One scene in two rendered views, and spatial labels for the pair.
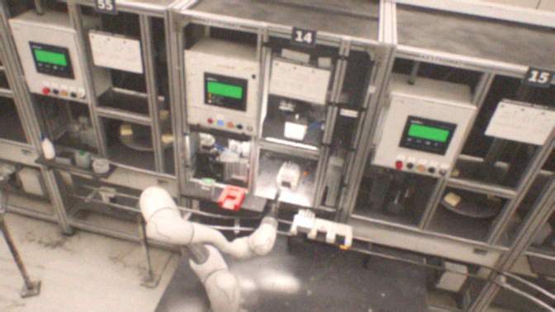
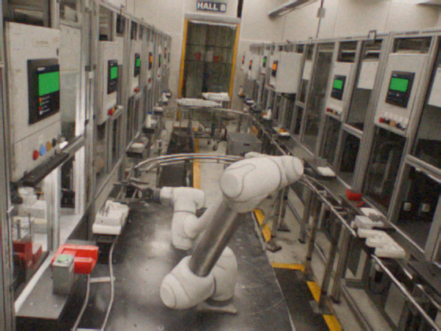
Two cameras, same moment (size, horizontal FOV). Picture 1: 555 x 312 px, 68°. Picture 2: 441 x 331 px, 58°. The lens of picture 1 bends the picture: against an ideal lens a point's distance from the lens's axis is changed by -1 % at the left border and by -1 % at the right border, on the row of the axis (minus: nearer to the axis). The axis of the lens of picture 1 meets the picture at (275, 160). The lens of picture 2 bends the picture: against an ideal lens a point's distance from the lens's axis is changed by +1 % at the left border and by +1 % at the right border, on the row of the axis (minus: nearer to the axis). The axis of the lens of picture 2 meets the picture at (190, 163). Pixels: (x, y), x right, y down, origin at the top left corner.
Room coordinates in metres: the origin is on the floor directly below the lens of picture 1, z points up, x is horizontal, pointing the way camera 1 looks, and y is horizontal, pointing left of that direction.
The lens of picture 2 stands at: (1.75, 1.73, 1.80)
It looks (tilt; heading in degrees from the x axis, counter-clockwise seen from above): 16 degrees down; 260
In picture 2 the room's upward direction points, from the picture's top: 5 degrees clockwise
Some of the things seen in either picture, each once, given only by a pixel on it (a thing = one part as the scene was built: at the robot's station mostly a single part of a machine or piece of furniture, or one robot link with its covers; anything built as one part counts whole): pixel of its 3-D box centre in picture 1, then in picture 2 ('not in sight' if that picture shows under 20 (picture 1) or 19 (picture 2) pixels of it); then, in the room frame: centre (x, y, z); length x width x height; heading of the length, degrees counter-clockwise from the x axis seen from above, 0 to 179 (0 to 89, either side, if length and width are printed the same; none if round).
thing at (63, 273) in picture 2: (207, 187); (61, 273); (1.97, 0.41, 0.97); 0.08 x 0.08 x 0.12; 81
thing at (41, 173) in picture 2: (220, 132); (47, 165); (2.02, 0.34, 1.37); 0.36 x 0.04 x 0.04; 81
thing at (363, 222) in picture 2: not in sight; (368, 220); (0.31, -0.23, 0.92); 0.13 x 0.10 x 0.09; 171
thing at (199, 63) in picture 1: (227, 86); (5, 94); (2.16, 0.32, 1.60); 0.42 x 0.29 x 0.46; 81
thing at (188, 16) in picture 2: not in sight; (207, 72); (-0.15, -8.14, 1.31); 1.36 x 0.10 x 2.62; 171
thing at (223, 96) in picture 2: not in sight; (214, 113); (-0.14, -6.72, 0.48); 0.84 x 0.58 x 0.97; 89
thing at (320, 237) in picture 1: (321, 233); (113, 220); (1.81, -0.34, 0.84); 0.36 x 0.14 x 0.10; 81
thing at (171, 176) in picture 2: not in sight; (182, 158); (0.81, -4.62, 0.01); 5.85 x 0.59 x 0.01; 81
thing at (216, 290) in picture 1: (224, 290); (218, 270); (1.31, 0.19, 0.85); 0.18 x 0.16 x 0.22; 34
